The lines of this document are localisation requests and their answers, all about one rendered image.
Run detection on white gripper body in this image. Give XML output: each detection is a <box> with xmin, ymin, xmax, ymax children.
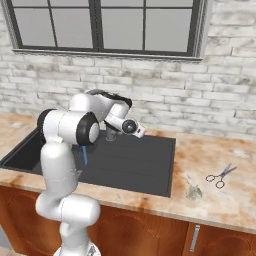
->
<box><xmin>131</xmin><ymin>121</ymin><xmax>147</xmax><ymax>140</ymax></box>

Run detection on black kitchen sink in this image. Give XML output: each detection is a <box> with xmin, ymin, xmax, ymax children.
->
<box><xmin>0</xmin><ymin>127</ymin><xmax>177</xmax><ymax>199</ymax></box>

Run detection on blue narrow strip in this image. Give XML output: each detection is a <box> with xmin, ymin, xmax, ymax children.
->
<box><xmin>77</xmin><ymin>144</ymin><xmax>90</xmax><ymax>167</ymax></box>

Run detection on brown wooden cupboard door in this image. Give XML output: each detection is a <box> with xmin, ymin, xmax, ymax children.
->
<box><xmin>87</xmin><ymin>203</ymin><xmax>190</xmax><ymax>256</ymax></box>
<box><xmin>0</xmin><ymin>185</ymin><xmax>64</xmax><ymax>256</ymax></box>
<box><xmin>181</xmin><ymin>221</ymin><xmax>256</xmax><ymax>256</ymax></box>

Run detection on dark-framed window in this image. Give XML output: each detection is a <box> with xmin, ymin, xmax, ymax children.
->
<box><xmin>1</xmin><ymin>0</ymin><xmax>210</xmax><ymax>62</ymax></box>

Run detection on blue-handled grey scissors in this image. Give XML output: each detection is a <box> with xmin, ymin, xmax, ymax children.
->
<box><xmin>204</xmin><ymin>162</ymin><xmax>239</xmax><ymax>190</ymax></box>

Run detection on silver cupboard handle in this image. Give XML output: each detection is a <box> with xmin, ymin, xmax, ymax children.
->
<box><xmin>188</xmin><ymin>224</ymin><xmax>202</xmax><ymax>254</ymax></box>

